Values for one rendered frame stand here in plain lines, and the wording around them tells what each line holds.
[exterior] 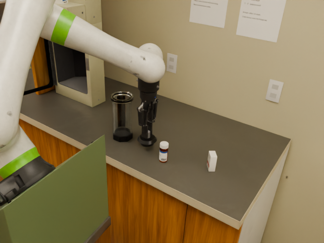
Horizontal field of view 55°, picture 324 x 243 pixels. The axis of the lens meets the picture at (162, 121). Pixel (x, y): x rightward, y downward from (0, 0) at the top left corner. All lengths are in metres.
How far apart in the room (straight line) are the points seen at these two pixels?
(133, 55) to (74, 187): 0.49
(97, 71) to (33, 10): 0.94
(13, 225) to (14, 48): 0.43
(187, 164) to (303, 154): 0.69
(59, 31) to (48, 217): 0.58
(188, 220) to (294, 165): 0.75
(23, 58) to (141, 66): 0.41
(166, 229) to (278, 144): 0.70
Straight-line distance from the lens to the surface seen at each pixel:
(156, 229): 1.56
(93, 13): 1.74
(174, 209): 1.40
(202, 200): 1.26
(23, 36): 0.91
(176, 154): 1.48
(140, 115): 1.36
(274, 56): 1.68
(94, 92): 1.85
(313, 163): 1.85
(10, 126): 0.86
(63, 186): 0.90
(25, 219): 0.84
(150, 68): 1.13
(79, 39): 1.11
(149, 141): 1.44
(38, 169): 0.99
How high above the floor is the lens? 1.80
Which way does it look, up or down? 30 degrees down
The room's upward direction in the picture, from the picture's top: 3 degrees clockwise
